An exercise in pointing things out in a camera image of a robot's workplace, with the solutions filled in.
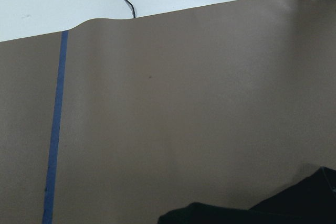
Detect black graphic t-shirt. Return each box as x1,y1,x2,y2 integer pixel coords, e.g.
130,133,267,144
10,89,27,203
158,167,335,223

